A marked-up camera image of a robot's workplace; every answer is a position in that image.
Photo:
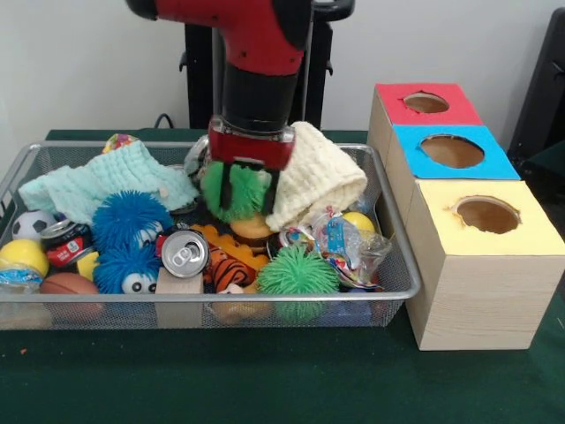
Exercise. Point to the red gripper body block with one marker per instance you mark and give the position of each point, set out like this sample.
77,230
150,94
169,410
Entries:
247,148

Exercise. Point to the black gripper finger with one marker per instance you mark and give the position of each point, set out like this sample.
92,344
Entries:
225,185
271,194

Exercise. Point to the green spiky ball with eye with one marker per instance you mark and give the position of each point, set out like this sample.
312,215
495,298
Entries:
245,190

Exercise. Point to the crushed printed drink can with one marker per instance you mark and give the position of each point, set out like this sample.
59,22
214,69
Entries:
194,156

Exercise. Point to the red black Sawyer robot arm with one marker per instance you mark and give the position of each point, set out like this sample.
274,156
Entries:
260,35

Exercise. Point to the silver mesh bin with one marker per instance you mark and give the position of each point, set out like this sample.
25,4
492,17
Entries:
309,320

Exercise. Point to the wooden box with three holes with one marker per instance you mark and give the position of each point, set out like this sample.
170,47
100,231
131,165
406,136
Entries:
485,300

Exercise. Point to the cream waffle cloth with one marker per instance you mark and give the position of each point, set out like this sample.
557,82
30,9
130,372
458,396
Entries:
326,176

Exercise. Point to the plain green spiky ball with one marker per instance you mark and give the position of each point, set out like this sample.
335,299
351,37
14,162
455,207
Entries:
296,269

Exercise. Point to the orange striped tiger plush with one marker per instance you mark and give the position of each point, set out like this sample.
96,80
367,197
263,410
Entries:
229,265

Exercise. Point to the silver drink can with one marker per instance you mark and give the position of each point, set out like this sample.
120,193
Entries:
183,254

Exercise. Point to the crushed clear plastic bottle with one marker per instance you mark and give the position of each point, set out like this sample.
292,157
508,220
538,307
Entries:
348,238

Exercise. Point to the large blue spiky toy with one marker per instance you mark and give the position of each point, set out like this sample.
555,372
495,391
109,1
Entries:
123,218

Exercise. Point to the mint green waffle cloth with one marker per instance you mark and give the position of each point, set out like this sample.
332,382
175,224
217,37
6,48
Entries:
88,185

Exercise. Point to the small blue spiky toy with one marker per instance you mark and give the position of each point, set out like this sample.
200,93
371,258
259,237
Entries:
117,269

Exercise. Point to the dark green table cloth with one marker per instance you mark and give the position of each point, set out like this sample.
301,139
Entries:
265,380

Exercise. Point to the yellow foam ball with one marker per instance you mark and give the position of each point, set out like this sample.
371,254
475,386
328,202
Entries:
24,258

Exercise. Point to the dark green side-table cloth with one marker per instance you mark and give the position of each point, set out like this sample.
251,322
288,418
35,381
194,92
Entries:
549,161

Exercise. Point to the black upright panel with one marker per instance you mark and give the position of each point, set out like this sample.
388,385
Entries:
543,88

